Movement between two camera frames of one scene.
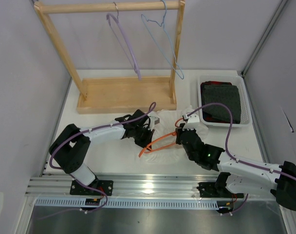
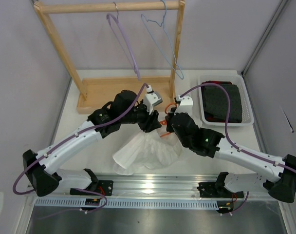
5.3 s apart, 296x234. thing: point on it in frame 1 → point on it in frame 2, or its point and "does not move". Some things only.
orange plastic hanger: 166,136 → 164,122
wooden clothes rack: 115,95 does not move
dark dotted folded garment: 223,92 does not move
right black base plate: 209,190 does not move
